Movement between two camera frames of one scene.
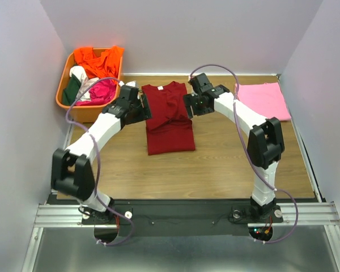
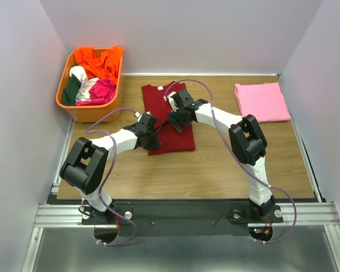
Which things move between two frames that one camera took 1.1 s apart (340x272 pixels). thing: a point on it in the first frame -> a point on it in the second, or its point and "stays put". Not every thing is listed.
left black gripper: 145,112 -> 155,144
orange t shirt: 107,65 stays put
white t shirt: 83,93 stays put
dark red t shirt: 169,129 stays put
